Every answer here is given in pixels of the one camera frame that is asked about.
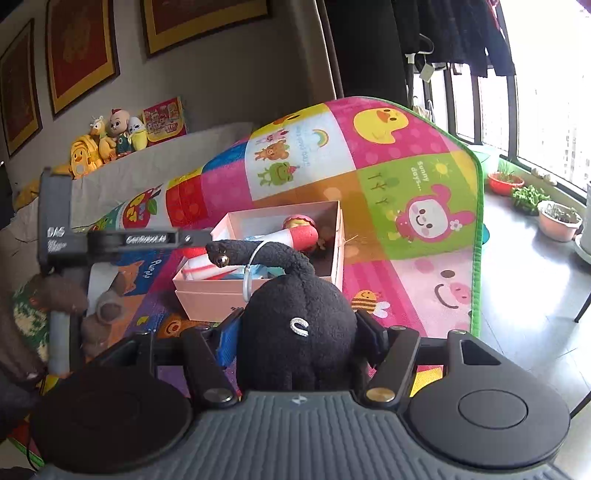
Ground yellow duck plush backpack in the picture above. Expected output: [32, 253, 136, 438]
[69, 136, 105, 180]

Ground red yellow picture book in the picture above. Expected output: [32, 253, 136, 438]
[141, 96, 188, 147]

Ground dark hanging clothes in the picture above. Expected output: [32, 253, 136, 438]
[392, 0, 517, 78]

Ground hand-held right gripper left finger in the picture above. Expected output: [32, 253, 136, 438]
[99, 307, 246, 409]

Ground red and white toy cake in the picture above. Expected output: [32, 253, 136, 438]
[181, 226, 320, 280]

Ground white and yellow banana plush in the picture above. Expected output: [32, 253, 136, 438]
[126, 116, 149, 151]

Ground gold framed red picture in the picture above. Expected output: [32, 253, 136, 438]
[140, 0, 273, 57]
[45, 0, 122, 117]
[0, 18, 43, 158]

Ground pink flower pot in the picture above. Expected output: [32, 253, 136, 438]
[537, 200, 583, 243]

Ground pink cardboard box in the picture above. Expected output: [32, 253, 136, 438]
[172, 200, 345, 323]

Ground colourful printed play mat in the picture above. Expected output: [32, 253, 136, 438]
[9, 96, 484, 467]

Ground dark curtain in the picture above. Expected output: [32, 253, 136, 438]
[323, 0, 408, 108]

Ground yellow plush toy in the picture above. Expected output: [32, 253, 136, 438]
[13, 179, 43, 209]

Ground orange bird plush toy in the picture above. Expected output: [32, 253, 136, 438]
[89, 115, 117, 163]

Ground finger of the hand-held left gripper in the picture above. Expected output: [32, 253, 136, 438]
[87, 228, 214, 254]

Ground beige cushion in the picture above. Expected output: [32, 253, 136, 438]
[0, 122, 256, 278]

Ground green plastic basin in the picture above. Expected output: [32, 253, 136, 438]
[465, 143, 502, 172]

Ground person's left forearm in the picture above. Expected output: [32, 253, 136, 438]
[0, 276, 52, 416]

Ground black plush toy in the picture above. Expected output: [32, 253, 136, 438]
[205, 237, 360, 394]

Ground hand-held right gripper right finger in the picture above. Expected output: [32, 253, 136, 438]
[355, 308, 505, 406]

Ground person's left hand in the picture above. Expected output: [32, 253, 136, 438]
[27, 275, 89, 315]

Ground blue and white packet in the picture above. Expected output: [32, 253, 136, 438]
[230, 264, 288, 281]

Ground grey-brown plush toy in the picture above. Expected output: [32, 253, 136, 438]
[80, 285, 133, 359]

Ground dark chair leg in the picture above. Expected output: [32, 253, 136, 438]
[574, 276, 591, 324]

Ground red flower pot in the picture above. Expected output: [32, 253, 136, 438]
[486, 159, 526, 196]

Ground green succulent plant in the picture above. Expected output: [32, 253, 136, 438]
[512, 184, 551, 217]

